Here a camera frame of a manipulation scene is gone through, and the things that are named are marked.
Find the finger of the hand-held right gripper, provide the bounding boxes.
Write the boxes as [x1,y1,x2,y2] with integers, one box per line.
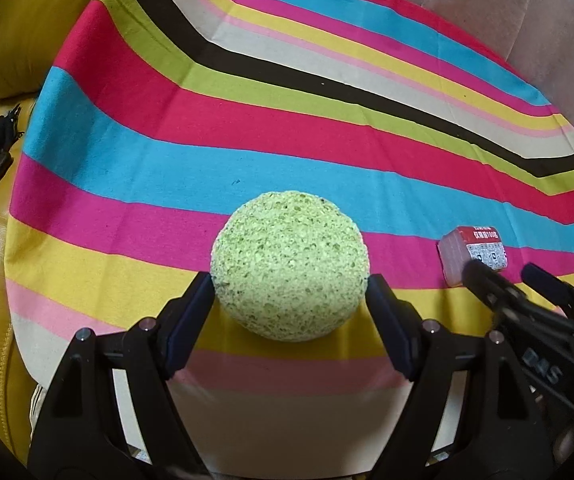
[521,262,574,316]
[461,260,574,341]

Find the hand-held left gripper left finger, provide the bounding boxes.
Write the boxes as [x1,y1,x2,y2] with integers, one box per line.
[27,271,216,480]

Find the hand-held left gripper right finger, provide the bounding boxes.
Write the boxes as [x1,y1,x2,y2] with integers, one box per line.
[364,272,555,480]

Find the small dark red box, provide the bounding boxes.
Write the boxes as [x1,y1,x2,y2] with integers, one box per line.
[438,225,508,288]

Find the green round sponge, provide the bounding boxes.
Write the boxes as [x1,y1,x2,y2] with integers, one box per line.
[210,190,371,343]

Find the colourful striped cloth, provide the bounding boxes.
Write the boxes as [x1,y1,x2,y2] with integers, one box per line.
[7,0,574,461]

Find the beige plush cover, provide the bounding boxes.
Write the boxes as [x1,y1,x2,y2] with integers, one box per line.
[217,0,574,161]

